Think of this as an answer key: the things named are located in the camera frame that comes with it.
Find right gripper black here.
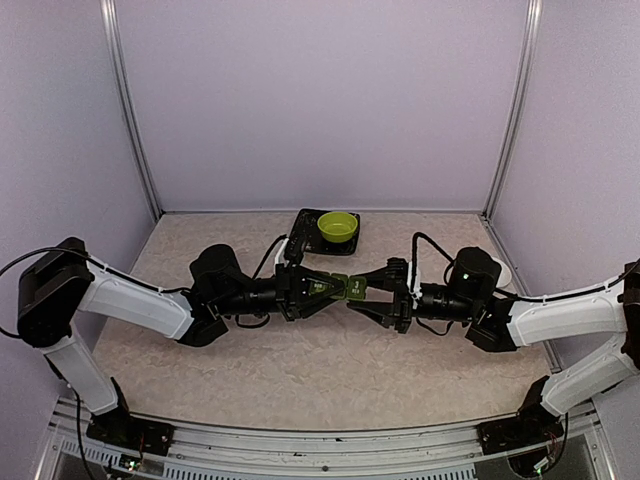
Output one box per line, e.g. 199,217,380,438
346,266,479,335

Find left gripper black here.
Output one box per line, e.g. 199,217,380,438
215,263,346,322

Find green pill organizer box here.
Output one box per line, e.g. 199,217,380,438
308,273,367,301

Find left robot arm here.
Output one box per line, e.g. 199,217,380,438
17,237,346,445

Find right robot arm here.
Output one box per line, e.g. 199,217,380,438
347,247,639,444

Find lime green bowl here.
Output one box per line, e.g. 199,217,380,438
317,211,359,244

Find black patterned tray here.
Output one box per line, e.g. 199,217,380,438
284,208,360,261

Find white bottle lid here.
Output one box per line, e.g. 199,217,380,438
492,257,513,289

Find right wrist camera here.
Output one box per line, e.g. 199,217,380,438
406,260,423,300

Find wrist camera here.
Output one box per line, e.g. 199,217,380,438
406,260,423,300
274,233,309,265

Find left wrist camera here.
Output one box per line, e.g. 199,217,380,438
274,233,309,265

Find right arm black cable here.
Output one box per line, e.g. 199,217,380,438
410,231,459,266

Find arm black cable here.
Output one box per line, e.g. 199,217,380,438
410,231,459,266
249,237,286,281

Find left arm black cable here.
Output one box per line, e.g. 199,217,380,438
249,237,286,281

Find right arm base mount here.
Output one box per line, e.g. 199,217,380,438
476,410,564,455

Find aluminium front frame rail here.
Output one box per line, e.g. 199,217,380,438
34,398,621,479

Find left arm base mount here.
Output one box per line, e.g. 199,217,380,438
86,410,175,456

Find right aluminium corner post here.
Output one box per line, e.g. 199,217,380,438
482,0,544,223

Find aluminium corner post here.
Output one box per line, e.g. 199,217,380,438
482,0,544,223
100,0,164,223

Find left aluminium corner post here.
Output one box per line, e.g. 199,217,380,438
100,0,164,223

